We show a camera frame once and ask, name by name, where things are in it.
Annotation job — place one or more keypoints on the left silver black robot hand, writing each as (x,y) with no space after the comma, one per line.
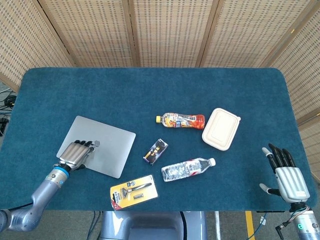
(73,155)

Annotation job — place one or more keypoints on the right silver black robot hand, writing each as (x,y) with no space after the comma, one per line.
(292,182)

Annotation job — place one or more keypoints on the grey laptop computer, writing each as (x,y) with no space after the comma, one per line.
(107,142)

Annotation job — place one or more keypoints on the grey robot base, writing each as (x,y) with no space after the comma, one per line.
(150,225)

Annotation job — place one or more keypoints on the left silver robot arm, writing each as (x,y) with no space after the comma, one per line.
(41,195)

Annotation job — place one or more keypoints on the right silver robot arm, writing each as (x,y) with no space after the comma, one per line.
(307,225)

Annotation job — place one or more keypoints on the small black purple carton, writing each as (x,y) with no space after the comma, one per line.
(155,152)

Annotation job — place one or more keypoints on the yellow razor blister pack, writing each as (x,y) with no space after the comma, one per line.
(147,193)

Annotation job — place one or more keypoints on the beige lidded food container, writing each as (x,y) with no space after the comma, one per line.
(220,130)

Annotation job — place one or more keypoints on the clear plastic water bottle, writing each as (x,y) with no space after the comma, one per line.
(185,169)

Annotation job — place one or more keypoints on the orange iced tea bottle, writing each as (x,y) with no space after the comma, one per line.
(180,121)

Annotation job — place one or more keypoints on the blue carpet table cover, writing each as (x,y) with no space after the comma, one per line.
(175,90)

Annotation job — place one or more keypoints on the woven rattan folding screen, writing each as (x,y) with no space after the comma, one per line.
(170,32)

